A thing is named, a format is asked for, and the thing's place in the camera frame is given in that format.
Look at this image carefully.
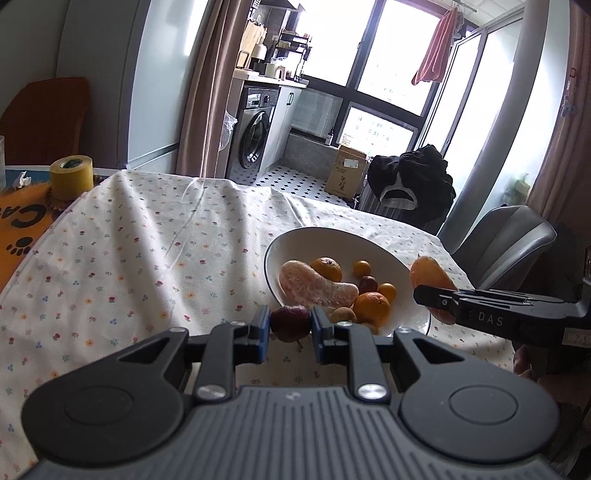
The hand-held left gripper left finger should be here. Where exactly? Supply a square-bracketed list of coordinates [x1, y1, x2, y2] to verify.
[111, 305, 271, 403]

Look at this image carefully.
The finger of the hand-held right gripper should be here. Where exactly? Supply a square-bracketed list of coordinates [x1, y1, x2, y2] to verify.
[413, 285, 463, 309]

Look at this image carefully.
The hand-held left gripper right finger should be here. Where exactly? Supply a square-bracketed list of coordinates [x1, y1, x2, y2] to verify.
[310, 306, 468, 404]

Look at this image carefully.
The peeled pomelo segment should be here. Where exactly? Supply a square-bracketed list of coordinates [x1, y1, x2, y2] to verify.
[409, 255, 459, 325]
[279, 260, 360, 308]

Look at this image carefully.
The large orange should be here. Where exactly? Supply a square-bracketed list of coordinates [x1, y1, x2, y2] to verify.
[310, 257, 344, 283]
[353, 292, 391, 324]

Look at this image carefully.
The white ceramic bowl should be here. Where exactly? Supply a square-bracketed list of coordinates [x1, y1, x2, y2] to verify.
[263, 226, 434, 337]

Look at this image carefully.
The grey chair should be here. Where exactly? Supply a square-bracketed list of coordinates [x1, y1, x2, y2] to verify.
[438, 205, 560, 292]

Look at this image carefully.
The black clothing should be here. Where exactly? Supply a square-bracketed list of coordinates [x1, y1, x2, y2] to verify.
[366, 144, 458, 228]

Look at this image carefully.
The floral tablecloth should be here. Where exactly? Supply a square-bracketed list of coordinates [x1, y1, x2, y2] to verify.
[0, 169, 515, 472]

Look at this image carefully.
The cardboard box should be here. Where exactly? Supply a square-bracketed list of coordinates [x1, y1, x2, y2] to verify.
[325, 144, 370, 195]

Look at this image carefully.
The silver washing machine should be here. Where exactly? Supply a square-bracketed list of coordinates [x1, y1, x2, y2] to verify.
[226, 86, 281, 172]

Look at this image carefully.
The brown curtain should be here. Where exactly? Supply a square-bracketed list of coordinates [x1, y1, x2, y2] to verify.
[525, 0, 591, 224]
[174, 0, 254, 179]

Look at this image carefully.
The clear plastic bag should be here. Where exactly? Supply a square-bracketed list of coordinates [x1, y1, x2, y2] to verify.
[219, 110, 239, 151]

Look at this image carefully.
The white cabinet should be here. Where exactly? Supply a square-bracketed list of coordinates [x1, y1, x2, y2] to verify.
[270, 85, 304, 163]

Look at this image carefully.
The yellow tape roll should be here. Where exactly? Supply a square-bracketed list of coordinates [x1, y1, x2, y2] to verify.
[50, 156, 96, 202]

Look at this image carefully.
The pink towel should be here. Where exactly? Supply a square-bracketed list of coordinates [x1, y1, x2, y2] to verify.
[412, 6, 461, 86]

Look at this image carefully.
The orange paw print mat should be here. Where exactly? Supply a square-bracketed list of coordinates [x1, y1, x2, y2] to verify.
[0, 178, 63, 289]

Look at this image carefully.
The black dish rack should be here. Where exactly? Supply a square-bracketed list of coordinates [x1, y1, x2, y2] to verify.
[271, 31, 313, 83]

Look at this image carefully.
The grey refrigerator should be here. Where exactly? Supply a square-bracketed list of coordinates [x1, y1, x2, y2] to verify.
[55, 0, 219, 172]

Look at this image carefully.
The orange chair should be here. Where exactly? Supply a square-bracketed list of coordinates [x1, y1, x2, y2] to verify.
[0, 76, 91, 168]

